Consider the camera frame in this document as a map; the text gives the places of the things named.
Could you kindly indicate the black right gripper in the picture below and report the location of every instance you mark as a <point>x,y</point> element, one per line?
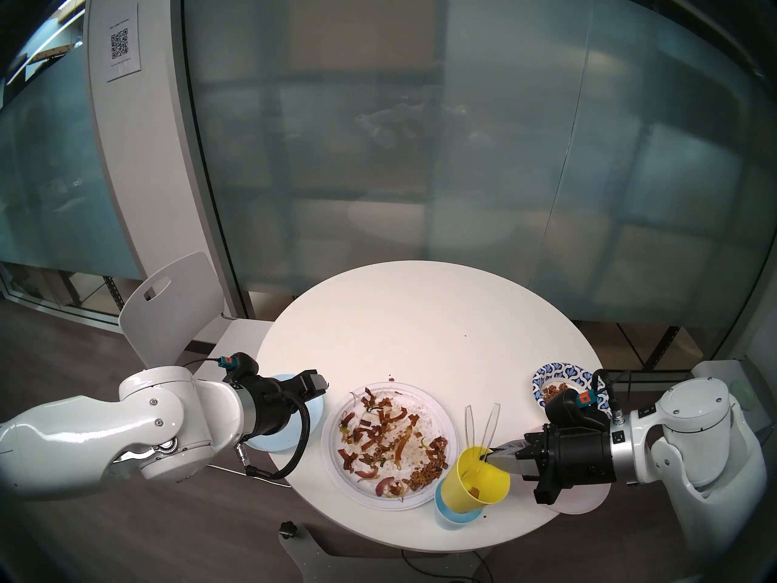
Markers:
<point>570,463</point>

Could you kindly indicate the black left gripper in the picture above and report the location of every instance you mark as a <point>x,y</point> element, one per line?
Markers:
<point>267,405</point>

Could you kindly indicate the yellow plastic cup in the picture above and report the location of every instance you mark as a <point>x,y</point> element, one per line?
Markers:
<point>467,487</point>

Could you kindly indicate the light blue plate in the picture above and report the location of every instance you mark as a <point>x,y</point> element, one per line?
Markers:
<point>273,443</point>

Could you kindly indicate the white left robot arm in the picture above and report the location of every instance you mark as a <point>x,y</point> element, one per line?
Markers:
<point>91,430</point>

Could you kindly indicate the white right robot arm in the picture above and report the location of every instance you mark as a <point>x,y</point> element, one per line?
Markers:
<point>698,418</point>

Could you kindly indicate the brown granola crumbs heap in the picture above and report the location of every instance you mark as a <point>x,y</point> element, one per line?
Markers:
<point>553,393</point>

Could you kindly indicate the brown food scraps heap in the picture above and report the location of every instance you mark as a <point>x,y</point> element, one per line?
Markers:
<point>376,430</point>

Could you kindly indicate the light blue plastic cup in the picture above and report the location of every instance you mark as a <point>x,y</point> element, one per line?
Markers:
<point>446,516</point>

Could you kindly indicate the pink plate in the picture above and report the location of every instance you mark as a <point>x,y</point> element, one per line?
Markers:
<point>583,504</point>

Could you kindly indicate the blue patterned paper bowl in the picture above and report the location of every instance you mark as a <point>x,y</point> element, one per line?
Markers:
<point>561,369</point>

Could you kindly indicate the black knob on base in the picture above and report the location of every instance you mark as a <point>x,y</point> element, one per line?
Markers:
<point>288,529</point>

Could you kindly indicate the green round seat pad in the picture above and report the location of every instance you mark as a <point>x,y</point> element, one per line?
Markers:
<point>745,395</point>

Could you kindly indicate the white chair with green pad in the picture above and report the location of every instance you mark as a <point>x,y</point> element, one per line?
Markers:
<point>749,369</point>

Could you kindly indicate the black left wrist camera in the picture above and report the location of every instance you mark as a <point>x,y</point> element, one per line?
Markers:
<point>240,366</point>

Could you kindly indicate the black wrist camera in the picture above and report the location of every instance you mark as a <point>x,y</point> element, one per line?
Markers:
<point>240,366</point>
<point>570,407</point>

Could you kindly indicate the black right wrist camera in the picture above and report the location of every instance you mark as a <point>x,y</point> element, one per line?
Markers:
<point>570,407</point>

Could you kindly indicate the perforated metal shelf bracket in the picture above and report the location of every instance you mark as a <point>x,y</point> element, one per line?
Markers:
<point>661,348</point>

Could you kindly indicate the QR code wall sign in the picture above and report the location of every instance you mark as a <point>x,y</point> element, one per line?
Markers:
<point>123,41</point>

